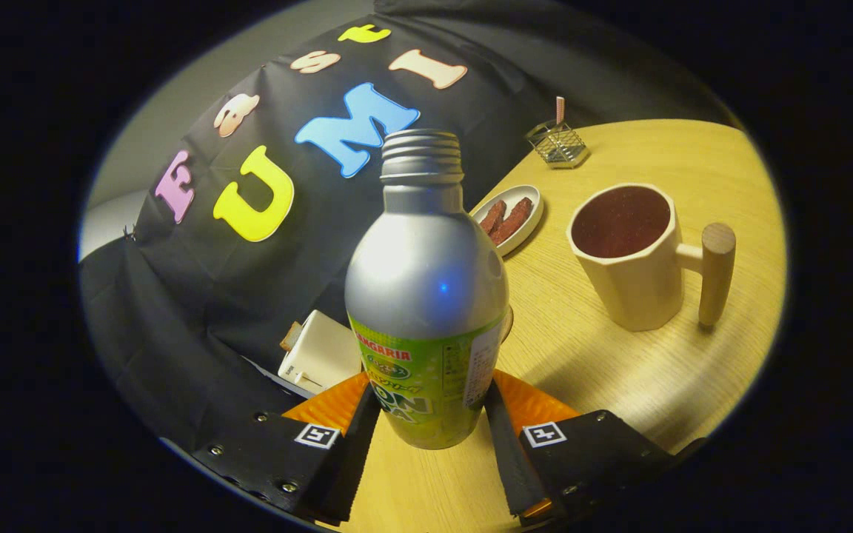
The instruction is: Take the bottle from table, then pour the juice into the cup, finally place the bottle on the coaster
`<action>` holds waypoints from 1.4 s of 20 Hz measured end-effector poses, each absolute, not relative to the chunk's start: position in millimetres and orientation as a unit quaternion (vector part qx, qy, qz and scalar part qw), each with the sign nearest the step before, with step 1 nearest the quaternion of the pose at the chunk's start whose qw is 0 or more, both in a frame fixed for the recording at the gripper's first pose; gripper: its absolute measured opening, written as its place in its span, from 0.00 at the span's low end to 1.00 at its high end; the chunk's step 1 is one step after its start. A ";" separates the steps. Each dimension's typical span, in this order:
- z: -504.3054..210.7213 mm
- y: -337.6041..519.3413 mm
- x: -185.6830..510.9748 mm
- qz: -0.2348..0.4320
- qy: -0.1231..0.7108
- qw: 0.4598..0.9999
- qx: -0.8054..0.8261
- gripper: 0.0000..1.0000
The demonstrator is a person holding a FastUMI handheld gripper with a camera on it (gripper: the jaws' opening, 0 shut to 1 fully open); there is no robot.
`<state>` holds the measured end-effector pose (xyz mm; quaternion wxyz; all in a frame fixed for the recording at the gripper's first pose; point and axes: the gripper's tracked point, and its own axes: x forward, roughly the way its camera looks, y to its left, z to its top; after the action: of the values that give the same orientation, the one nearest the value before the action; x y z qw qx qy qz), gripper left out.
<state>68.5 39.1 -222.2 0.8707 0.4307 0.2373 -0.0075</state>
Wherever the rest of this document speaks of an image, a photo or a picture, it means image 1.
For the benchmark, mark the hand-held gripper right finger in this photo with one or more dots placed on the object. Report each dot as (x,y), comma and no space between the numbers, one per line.
(508,459)

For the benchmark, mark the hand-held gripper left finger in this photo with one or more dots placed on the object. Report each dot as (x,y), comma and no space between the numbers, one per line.
(356,459)

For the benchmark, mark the silver bottle with green label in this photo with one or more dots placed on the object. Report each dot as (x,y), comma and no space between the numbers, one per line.
(426,281)

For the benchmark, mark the white toaster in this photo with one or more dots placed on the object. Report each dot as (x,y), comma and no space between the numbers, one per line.
(323,352)

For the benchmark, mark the red meat slice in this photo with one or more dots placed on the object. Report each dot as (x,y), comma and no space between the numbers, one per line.
(513,220)
(493,217)

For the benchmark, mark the round cork coaster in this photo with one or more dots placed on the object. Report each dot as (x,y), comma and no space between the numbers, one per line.
(508,324)

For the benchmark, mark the pink checked stick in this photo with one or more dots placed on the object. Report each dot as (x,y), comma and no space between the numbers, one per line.
(560,109)

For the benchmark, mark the wooden table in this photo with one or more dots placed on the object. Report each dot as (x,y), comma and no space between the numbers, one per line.
(619,370)

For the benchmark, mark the white oval plate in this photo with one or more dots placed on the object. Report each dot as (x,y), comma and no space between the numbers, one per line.
(530,215)

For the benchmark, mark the bread slice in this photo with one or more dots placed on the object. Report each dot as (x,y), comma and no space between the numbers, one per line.
(292,337)

